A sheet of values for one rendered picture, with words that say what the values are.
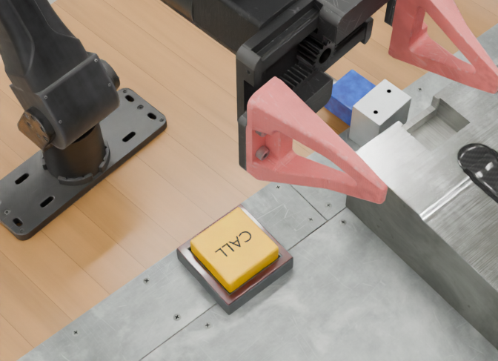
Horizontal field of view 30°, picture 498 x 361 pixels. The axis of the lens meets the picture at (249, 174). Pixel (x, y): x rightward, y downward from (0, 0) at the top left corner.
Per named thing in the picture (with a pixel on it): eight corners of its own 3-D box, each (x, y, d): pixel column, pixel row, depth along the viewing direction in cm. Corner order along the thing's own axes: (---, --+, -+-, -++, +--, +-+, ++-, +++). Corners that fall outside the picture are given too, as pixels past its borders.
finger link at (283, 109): (457, 95, 45) (312, -2, 49) (362, 185, 42) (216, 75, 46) (434, 173, 51) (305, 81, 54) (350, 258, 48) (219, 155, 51)
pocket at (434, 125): (391, 144, 90) (396, 121, 87) (429, 117, 92) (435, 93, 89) (425, 174, 88) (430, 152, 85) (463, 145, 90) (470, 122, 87)
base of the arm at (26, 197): (164, 76, 93) (117, 41, 95) (4, 200, 85) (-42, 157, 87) (170, 125, 99) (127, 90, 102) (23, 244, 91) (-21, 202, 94)
